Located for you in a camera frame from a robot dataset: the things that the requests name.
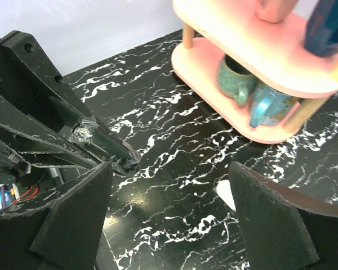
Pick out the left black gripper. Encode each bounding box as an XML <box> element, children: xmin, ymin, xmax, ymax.
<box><xmin>0</xmin><ymin>31</ymin><xmax>102</xmax><ymax>202</ymax></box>

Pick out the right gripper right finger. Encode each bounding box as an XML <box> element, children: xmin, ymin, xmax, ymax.
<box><xmin>229</xmin><ymin>161</ymin><xmax>338</xmax><ymax>269</ymax></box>

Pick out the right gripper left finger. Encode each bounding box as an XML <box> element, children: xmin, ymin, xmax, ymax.
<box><xmin>0</xmin><ymin>163</ymin><xmax>113</xmax><ymax>269</ymax></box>

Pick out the white earbud charging case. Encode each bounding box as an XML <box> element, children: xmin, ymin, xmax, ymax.
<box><xmin>215</xmin><ymin>180</ymin><xmax>236</xmax><ymax>211</ymax></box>

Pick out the black earbud charging case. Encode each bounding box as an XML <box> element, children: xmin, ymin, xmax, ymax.
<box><xmin>68</xmin><ymin>119</ymin><xmax>141</xmax><ymax>176</ymax></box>

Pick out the black marbled table mat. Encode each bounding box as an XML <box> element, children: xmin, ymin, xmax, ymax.
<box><xmin>65</xmin><ymin>31</ymin><xmax>338</xmax><ymax>269</ymax></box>

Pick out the teal ceramic mug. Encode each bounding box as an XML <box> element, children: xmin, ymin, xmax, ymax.
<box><xmin>249</xmin><ymin>81</ymin><xmax>299</xmax><ymax>128</ymax></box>

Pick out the green ceramic mug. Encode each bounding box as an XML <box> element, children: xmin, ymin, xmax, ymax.
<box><xmin>216</xmin><ymin>55</ymin><xmax>258</xmax><ymax>106</ymax></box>

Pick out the dark blue mug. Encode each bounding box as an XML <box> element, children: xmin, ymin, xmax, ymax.
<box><xmin>304</xmin><ymin>0</ymin><xmax>338</xmax><ymax>57</ymax></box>

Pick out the pink three-tier shelf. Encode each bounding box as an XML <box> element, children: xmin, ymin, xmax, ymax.
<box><xmin>171</xmin><ymin>1</ymin><xmax>338</xmax><ymax>144</ymax></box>

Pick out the pink mug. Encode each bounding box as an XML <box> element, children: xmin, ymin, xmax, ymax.
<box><xmin>256</xmin><ymin>0</ymin><xmax>298</xmax><ymax>23</ymax></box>

